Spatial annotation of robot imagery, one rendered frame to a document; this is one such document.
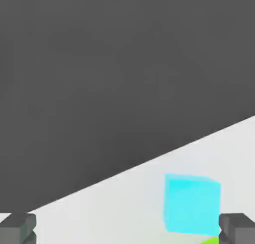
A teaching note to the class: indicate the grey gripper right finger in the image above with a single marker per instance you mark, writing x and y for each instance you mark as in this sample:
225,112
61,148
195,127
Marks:
239,230

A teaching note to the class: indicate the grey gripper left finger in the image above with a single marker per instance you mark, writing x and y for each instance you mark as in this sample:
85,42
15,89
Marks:
18,230

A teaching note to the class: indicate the small green cube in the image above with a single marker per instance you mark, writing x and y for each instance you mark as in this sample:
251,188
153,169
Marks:
211,241

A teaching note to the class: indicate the large cyan box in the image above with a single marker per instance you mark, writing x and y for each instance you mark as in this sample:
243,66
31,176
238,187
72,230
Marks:
192,205

